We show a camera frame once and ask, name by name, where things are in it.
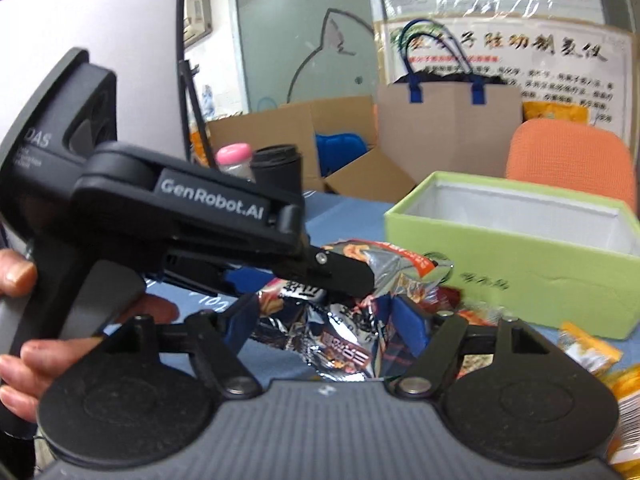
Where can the orange chair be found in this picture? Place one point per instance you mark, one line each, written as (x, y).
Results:
(565, 160)

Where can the brown cardboard box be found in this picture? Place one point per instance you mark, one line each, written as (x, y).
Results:
(270, 130)

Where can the blue printed tablecloth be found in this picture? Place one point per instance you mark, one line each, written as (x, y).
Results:
(350, 220)

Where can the green cardboard box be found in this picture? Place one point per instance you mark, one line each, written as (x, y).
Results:
(525, 270)

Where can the pink cap bottle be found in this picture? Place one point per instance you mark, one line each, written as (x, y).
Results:
(234, 157)

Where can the white air conditioner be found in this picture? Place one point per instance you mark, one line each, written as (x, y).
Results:
(197, 17)

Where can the yellow bag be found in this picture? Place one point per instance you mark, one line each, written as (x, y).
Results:
(560, 111)

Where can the white board black frame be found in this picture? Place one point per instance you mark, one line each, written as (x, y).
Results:
(100, 20)

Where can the person's left hand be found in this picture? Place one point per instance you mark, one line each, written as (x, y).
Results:
(45, 365)

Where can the glass panel with cat outline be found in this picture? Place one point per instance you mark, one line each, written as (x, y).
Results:
(280, 20)

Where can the silver black snack packet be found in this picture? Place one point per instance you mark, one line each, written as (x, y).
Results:
(340, 345)

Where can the yellow white snack packet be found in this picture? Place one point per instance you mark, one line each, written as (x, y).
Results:
(590, 347)

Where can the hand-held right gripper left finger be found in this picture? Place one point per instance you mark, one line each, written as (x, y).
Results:
(244, 320)

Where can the red orange snack packet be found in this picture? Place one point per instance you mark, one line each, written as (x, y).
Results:
(475, 302)

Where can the black stand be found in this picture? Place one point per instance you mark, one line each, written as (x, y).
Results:
(192, 95)

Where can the yellow framed wall poster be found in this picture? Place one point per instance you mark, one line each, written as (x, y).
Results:
(550, 60)

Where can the blue plastic item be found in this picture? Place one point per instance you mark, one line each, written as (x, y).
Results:
(342, 152)

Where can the silver red snack packet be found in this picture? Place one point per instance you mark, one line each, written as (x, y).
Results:
(400, 265)

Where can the black cup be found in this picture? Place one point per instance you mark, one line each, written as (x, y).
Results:
(277, 165)

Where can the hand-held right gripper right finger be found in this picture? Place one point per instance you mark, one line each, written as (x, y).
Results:
(417, 330)

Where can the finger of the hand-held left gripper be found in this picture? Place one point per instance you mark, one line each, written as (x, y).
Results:
(200, 272)
(345, 280)

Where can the yellow orange snack packet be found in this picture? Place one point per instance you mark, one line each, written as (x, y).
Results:
(627, 410)

